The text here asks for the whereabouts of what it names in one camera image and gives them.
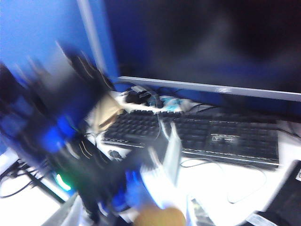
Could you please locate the bluish white right gripper right finger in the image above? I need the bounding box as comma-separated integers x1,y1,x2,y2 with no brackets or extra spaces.
187,196,214,226

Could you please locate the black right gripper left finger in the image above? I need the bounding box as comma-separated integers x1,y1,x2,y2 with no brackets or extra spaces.
79,174,144,223

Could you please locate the brown fuzzy kiwi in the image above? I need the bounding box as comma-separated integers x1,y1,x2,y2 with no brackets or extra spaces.
135,206,187,226

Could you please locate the black angular gaming mouse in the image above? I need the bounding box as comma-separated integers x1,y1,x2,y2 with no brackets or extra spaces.
257,159,301,226

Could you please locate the black mechanical keyboard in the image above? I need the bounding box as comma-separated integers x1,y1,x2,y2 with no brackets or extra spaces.
101,109,282,170

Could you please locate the dark grey rectangular box device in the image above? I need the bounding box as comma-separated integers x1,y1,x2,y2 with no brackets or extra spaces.
0,53,132,214

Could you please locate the light blue small packet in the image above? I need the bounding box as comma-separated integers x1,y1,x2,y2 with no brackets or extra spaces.
161,96,185,112

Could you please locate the small black power adapter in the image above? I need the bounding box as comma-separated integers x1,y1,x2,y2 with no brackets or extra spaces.
124,90,147,105

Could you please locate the large black computer monitor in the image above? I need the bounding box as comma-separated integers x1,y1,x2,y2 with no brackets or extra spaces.
103,0,301,103

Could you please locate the thick black cable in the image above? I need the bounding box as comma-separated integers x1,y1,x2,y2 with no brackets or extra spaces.
0,160,69,204

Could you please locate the long dark mouse cable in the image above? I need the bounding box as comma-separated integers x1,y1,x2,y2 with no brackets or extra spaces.
180,157,268,204

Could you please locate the aluminium partition frame post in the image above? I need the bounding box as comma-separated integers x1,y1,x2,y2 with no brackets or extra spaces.
76,0,108,80

